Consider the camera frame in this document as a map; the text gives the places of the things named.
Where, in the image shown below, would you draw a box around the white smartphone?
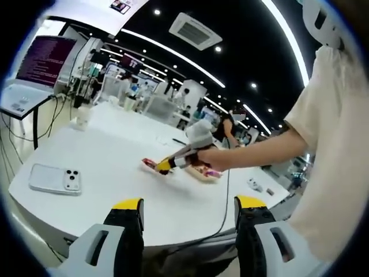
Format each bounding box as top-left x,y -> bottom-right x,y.
28,163 -> 82,196

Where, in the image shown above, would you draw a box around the large wall monitor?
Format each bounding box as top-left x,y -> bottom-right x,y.
57,0 -> 150,36

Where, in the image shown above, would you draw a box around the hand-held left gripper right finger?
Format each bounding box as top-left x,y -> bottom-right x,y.
234,195 -> 298,277

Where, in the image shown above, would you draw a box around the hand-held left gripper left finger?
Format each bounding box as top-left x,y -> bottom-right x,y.
67,197 -> 145,277

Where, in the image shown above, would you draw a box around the white worn device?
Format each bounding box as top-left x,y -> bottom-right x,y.
302,0 -> 347,50

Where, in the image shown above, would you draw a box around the dark hanging sign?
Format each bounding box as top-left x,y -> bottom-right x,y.
121,54 -> 140,69

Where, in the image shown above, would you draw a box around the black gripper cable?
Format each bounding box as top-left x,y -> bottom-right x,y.
161,169 -> 231,252

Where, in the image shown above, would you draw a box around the straight ceiling light strip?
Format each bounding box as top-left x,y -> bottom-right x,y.
121,28 -> 226,88

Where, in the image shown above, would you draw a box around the ceiling air conditioner vent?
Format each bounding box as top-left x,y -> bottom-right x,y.
168,12 -> 223,51

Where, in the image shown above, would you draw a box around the pink food tongs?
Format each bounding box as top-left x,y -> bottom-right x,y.
149,145 -> 197,174

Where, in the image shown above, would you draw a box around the white mesh office chair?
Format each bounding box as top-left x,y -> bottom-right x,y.
145,95 -> 176,122

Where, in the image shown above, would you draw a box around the beige hexagonal food container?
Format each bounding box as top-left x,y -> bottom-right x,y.
184,164 -> 223,185

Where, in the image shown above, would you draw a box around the white game controller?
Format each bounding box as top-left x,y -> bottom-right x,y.
247,178 -> 263,193

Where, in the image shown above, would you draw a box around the person's beige shirt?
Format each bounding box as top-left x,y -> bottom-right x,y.
284,47 -> 369,260

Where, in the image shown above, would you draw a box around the dark red food packet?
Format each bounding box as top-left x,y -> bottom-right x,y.
141,158 -> 159,171

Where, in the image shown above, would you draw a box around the white patterned paper cup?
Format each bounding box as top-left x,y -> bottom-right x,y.
73,106 -> 92,132

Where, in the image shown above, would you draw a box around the person's right hand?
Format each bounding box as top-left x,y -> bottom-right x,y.
198,146 -> 232,173

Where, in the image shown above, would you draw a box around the purple-screen desk monitor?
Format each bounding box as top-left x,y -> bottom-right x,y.
16,35 -> 78,89

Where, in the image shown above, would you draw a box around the curved ceiling light strip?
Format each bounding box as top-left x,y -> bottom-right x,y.
262,0 -> 310,87

